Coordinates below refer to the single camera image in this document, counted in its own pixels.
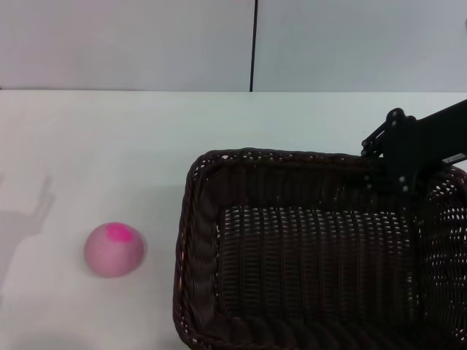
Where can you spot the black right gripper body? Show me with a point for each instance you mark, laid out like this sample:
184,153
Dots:
427,146

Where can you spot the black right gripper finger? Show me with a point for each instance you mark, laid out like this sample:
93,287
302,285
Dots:
383,133
397,186

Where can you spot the dark brown woven basket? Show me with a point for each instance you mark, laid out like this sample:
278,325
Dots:
204,255

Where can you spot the pink soft ball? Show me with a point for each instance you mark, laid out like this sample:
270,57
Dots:
113,253

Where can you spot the black vertical wall strip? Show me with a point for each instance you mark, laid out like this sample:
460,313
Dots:
253,43

